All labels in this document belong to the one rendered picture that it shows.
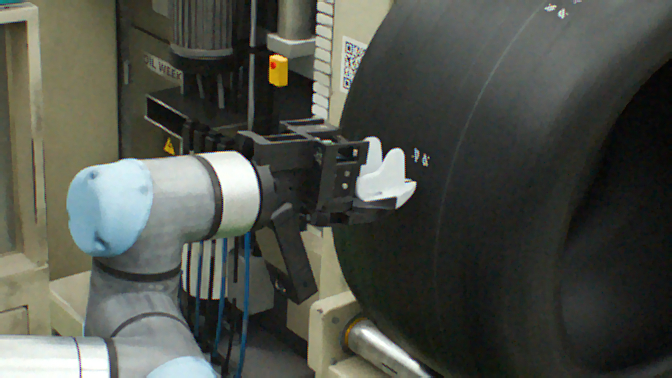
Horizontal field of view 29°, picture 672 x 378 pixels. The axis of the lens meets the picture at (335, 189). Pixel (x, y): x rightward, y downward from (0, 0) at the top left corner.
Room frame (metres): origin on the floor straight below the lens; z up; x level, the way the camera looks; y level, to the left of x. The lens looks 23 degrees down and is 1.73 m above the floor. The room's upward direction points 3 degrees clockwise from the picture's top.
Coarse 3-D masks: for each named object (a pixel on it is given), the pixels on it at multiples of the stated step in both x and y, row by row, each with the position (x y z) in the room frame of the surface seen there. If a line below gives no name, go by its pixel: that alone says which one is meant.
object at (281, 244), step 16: (288, 208) 1.05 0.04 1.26; (272, 224) 1.04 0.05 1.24; (288, 224) 1.05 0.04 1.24; (272, 240) 1.05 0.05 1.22; (288, 240) 1.05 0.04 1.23; (272, 256) 1.07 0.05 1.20; (288, 256) 1.05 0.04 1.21; (304, 256) 1.06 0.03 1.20; (272, 272) 1.08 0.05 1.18; (288, 272) 1.05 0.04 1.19; (304, 272) 1.06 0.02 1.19; (288, 288) 1.06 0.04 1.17; (304, 288) 1.06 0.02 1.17
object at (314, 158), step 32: (288, 128) 1.10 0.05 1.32; (320, 128) 1.12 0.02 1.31; (256, 160) 1.04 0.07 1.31; (288, 160) 1.05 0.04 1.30; (320, 160) 1.07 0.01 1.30; (352, 160) 1.09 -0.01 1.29; (288, 192) 1.06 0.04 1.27; (320, 192) 1.06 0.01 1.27; (352, 192) 1.09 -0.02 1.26; (256, 224) 1.02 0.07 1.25; (320, 224) 1.06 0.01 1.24
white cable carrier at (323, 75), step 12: (324, 0) 1.64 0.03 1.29; (324, 12) 1.64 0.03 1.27; (324, 24) 1.64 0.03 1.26; (324, 36) 1.64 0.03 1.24; (324, 48) 1.64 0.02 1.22; (324, 60) 1.64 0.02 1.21; (324, 72) 1.64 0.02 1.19; (324, 84) 1.64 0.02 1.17; (324, 96) 1.64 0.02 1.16; (312, 108) 1.65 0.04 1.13; (324, 108) 1.64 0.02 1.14; (324, 120) 1.63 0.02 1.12; (312, 228) 1.64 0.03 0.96
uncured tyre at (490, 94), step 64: (448, 0) 1.29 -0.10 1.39; (512, 0) 1.25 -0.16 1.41; (640, 0) 1.22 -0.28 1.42; (384, 64) 1.28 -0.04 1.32; (448, 64) 1.22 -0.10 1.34; (512, 64) 1.18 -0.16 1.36; (576, 64) 1.17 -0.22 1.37; (640, 64) 1.20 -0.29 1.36; (384, 128) 1.24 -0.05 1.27; (448, 128) 1.18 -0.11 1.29; (512, 128) 1.14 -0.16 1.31; (576, 128) 1.15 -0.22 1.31; (640, 128) 1.63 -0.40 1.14; (448, 192) 1.15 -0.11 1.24; (512, 192) 1.13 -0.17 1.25; (576, 192) 1.15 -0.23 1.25; (640, 192) 1.61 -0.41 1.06; (384, 256) 1.21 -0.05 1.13; (448, 256) 1.14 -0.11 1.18; (512, 256) 1.12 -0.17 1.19; (576, 256) 1.57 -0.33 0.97; (640, 256) 1.54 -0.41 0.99; (384, 320) 1.26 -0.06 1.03; (448, 320) 1.15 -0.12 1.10; (512, 320) 1.12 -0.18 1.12; (576, 320) 1.48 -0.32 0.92; (640, 320) 1.45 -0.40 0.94
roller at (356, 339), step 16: (368, 320) 1.46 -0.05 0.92; (352, 336) 1.43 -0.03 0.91; (368, 336) 1.42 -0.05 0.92; (384, 336) 1.41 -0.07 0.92; (368, 352) 1.41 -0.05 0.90; (384, 352) 1.39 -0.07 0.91; (400, 352) 1.38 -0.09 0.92; (384, 368) 1.38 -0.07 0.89; (400, 368) 1.36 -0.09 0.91; (416, 368) 1.35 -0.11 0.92
